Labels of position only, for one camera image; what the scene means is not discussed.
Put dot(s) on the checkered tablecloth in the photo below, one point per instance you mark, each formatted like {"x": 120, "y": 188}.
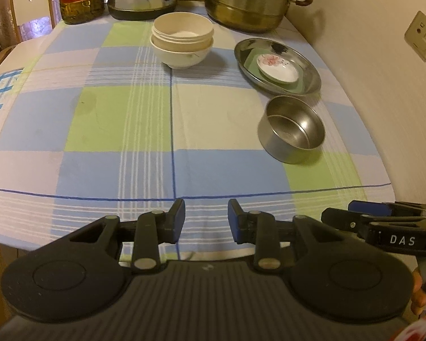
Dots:
{"x": 110, "y": 131}

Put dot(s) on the cream plastic bowl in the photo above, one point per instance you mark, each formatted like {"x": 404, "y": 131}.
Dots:
{"x": 183, "y": 30}

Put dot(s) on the steel steamer pot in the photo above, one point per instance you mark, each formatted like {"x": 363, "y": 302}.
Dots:
{"x": 248, "y": 3}

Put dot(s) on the wall socket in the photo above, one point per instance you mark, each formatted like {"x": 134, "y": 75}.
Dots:
{"x": 422, "y": 35}

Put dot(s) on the small floral dish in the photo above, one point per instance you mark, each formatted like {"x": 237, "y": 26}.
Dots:
{"x": 278, "y": 69}

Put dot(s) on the green square plate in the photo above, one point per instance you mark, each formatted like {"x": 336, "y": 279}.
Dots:
{"x": 250, "y": 60}

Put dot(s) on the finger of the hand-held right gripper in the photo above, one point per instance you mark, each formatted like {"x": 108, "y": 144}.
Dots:
{"x": 340, "y": 220}
{"x": 367, "y": 207}

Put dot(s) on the white chair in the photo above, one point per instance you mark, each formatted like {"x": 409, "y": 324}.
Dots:
{"x": 28, "y": 3}

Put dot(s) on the red and white cloth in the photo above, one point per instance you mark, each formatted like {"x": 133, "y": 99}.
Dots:
{"x": 420, "y": 328}

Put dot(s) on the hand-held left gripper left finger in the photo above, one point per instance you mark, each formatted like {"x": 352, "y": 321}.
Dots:
{"x": 179, "y": 220}

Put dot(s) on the small steel bowl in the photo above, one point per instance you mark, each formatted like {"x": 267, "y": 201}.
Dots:
{"x": 293, "y": 131}

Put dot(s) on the person's right hand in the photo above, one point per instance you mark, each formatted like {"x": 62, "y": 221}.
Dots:
{"x": 419, "y": 291}

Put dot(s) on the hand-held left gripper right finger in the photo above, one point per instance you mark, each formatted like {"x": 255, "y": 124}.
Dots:
{"x": 233, "y": 220}

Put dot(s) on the large shallow steel plate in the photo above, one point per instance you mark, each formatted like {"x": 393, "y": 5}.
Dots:
{"x": 310, "y": 74}

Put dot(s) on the white ceramic bowl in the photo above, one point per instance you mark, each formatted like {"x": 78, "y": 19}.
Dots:
{"x": 181, "y": 58}

